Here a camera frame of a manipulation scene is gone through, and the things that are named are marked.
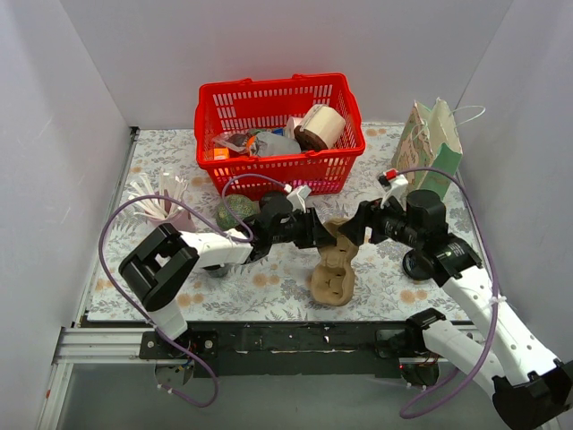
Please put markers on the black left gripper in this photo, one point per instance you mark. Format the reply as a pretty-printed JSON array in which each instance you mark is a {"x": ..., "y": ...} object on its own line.
[{"x": 316, "y": 228}]

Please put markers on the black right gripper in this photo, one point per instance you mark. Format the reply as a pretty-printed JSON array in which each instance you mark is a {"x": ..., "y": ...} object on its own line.
[{"x": 358, "y": 222}]

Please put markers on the brown cardboard cup carrier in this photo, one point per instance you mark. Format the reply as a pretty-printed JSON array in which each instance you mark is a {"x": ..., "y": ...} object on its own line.
[{"x": 333, "y": 278}]

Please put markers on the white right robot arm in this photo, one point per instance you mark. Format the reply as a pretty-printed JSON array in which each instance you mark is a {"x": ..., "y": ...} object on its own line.
[{"x": 528, "y": 384}]

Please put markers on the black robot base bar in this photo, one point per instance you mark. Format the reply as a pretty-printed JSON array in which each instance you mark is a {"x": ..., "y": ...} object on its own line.
[{"x": 381, "y": 349}]

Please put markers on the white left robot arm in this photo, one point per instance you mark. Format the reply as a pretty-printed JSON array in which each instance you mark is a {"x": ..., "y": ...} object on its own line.
[{"x": 157, "y": 268}]

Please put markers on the floral patterned table mat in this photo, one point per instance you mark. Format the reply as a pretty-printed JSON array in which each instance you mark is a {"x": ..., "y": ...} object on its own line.
[{"x": 276, "y": 288}]

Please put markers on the green netted melon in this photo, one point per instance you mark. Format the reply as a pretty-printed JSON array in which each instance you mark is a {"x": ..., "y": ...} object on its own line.
[{"x": 240, "y": 205}]

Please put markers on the red plastic shopping basket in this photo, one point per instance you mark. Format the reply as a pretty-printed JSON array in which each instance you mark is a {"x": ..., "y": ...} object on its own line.
[{"x": 246, "y": 129}]

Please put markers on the grey foil pouch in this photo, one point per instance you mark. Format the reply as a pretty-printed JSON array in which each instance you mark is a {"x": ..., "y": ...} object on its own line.
[{"x": 267, "y": 144}]

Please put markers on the green illustrated paper bag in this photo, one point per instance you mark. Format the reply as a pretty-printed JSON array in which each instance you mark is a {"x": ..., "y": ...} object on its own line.
[{"x": 429, "y": 145}]

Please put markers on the orange snack box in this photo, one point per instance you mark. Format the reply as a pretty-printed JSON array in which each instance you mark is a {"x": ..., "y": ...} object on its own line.
[{"x": 221, "y": 153}]

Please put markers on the pink cup of straws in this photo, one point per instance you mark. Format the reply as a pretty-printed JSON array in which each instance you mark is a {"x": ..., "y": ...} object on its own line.
[{"x": 160, "y": 211}]

